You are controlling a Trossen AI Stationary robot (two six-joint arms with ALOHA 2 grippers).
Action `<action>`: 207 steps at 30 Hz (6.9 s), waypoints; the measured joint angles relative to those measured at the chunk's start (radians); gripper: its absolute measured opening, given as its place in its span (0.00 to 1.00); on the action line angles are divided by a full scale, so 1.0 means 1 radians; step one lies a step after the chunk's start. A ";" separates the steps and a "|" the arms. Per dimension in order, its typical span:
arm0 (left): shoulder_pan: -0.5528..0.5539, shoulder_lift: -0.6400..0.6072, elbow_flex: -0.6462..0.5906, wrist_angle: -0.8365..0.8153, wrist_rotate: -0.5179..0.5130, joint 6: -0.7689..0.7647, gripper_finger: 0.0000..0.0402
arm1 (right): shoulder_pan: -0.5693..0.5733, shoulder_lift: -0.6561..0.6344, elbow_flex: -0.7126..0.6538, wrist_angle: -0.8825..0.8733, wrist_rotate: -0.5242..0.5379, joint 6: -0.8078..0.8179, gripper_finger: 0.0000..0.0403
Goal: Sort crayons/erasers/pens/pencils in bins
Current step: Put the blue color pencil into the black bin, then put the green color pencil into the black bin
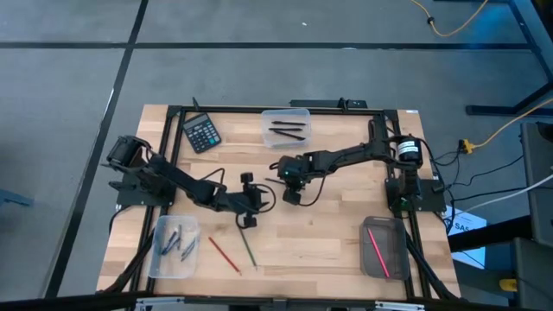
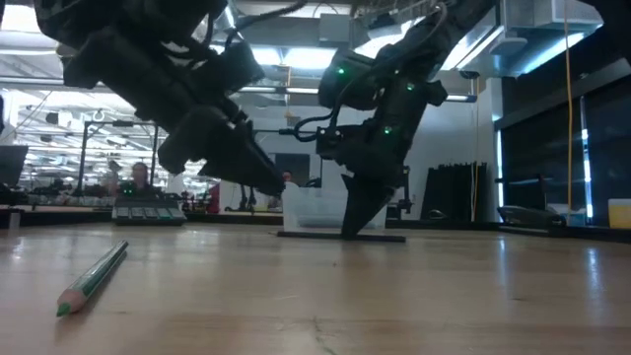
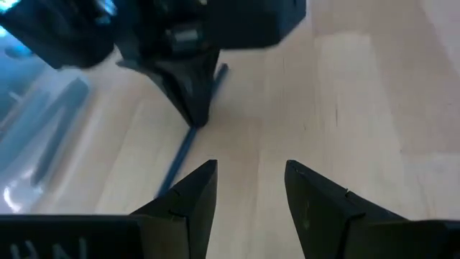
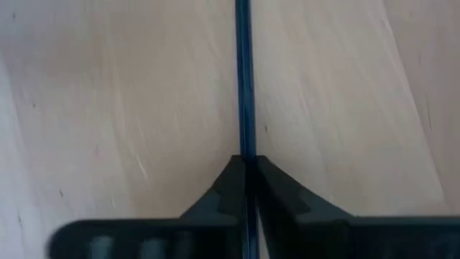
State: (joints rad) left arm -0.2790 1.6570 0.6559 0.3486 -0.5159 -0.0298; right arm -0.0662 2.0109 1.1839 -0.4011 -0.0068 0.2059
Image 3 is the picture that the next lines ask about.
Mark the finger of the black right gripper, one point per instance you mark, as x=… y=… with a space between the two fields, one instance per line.
x=201 y=82
x=165 y=77

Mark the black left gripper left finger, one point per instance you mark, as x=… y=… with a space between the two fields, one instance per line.
x=108 y=237

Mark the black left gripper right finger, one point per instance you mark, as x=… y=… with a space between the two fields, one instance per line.
x=341 y=234

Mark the translucent plastic bin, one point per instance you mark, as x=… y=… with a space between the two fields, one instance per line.
x=21 y=187

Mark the dark blue pencil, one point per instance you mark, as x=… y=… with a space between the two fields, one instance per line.
x=179 y=154

